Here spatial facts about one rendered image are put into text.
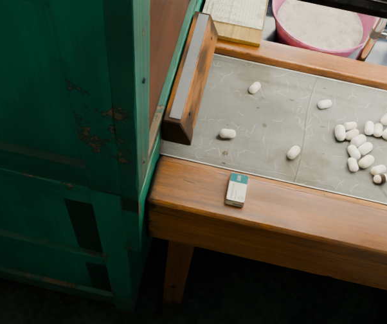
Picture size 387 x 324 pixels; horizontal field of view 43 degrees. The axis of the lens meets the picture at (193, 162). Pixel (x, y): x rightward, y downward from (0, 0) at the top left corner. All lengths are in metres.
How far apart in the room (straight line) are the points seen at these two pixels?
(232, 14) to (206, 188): 0.47
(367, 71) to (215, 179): 0.47
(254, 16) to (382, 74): 0.33
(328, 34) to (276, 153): 0.40
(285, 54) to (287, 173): 0.30
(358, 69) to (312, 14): 0.22
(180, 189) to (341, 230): 0.31
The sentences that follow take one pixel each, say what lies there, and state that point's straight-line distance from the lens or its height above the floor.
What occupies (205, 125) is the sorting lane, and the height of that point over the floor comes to 0.74.
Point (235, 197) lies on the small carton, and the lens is 0.91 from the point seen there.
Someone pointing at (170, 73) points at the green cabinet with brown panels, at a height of 0.87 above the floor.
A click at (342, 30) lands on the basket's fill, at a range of 1.33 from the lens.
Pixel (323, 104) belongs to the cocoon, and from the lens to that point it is 1.12.
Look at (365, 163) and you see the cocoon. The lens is 1.06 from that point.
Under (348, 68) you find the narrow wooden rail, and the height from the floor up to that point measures 0.76.
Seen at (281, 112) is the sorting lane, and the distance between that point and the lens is 1.10.
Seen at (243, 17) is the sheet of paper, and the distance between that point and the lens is 1.22.
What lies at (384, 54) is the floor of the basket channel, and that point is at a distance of 1.41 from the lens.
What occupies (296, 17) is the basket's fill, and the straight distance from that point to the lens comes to 1.33.
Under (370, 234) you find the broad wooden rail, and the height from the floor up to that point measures 0.76.
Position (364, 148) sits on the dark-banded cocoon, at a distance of 1.08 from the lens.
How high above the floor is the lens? 1.59
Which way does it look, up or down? 59 degrees down
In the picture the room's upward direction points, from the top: 9 degrees clockwise
